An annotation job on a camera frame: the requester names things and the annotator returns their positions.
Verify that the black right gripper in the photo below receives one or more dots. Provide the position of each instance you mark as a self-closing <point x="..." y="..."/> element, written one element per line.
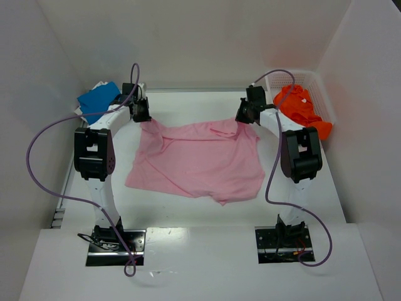
<point x="245" y="112"/>

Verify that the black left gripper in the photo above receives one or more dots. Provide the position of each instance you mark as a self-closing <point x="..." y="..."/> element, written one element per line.
<point x="141" y="111"/>

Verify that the pink t-shirt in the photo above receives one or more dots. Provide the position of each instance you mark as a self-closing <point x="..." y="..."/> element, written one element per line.
<point x="216" y="159"/>

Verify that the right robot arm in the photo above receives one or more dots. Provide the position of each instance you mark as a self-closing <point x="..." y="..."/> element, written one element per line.
<point x="300" y="157"/>

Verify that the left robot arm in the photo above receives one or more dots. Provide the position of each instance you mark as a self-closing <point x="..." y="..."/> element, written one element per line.
<point x="94" y="159"/>

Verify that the white perforated plastic basket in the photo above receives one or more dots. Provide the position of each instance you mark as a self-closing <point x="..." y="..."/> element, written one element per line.
<point x="308" y="80"/>

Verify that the blue folded t-shirt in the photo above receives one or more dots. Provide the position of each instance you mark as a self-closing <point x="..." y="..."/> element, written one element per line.
<point x="99" y="99"/>

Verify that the orange crumpled t-shirt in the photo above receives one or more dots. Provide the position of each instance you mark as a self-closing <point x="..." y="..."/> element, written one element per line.
<point x="299" y="108"/>

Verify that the white folded t-shirt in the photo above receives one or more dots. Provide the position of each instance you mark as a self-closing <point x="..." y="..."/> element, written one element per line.
<point x="78" y="110"/>

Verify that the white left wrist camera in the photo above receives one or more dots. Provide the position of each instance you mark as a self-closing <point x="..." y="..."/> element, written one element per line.
<point x="142" y="88"/>

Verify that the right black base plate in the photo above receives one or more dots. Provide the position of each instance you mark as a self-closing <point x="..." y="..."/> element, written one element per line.
<point x="271" y="250"/>

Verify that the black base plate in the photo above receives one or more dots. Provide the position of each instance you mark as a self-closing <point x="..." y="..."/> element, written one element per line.
<point x="271" y="250"/>
<point x="107" y="254"/>

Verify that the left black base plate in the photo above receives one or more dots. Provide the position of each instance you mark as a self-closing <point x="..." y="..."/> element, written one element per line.
<point x="107" y="254"/>

